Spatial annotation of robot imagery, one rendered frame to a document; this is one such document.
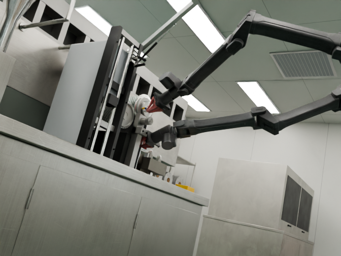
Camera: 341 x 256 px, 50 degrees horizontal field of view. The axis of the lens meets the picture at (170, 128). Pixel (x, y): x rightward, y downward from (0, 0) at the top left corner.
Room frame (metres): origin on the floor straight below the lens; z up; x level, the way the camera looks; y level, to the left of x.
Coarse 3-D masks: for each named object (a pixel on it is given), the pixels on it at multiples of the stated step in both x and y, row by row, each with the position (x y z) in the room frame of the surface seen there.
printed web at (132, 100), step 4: (128, 100) 1.72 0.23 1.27; (132, 100) 1.71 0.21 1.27; (100, 104) 1.65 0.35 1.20; (132, 104) 1.70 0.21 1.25; (108, 108) 1.62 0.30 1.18; (104, 112) 1.63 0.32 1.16; (108, 112) 1.61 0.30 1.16; (104, 116) 1.64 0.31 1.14; (108, 116) 1.62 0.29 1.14; (104, 120) 1.65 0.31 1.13; (108, 120) 1.63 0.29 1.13; (124, 128) 1.66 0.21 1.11
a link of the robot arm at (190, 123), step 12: (252, 108) 1.58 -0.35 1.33; (264, 108) 1.56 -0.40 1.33; (180, 120) 1.69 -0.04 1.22; (192, 120) 1.67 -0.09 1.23; (204, 120) 1.66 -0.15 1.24; (216, 120) 1.63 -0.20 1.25; (228, 120) 1.62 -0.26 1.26; (240, 120) 1.60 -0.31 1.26; (252, 120) 1.59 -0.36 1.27; (180, 132) 1.68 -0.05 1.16; (192, 132) 1.67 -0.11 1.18; (204, 132) 1.67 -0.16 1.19
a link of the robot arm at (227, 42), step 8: (240, 40) 1.18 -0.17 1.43; (224, 48) 1.26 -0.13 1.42; (232, 48) 1.22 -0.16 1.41; (240, 48) 1.21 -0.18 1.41; (216, 56) 1.32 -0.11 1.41; (224, 56) 1.30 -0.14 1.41; (208, 64) 1.37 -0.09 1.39; (216, 64) 1.35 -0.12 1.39; (192, 72) 1.48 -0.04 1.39; (200, 72) 1.42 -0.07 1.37; (208, 72) 1.41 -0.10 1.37; (184, 80) 1.54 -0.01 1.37; (192, 80) 1.48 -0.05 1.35; (200, 80) 1.46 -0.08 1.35; (192, 88) 1.51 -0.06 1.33
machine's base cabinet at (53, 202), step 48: (0, 144) 0.91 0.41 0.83; (0, 192) 0.95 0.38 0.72; (48, 192) 1.06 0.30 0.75; (96, 192) 1.22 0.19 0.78; (144, 192) 1.43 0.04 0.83; (0, 240) 0.98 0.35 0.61; (48, 240) 1.11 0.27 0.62; (96, 240) 1.27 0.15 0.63; (144, 240) 1.49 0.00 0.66; (192, 240) 1.81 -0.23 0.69
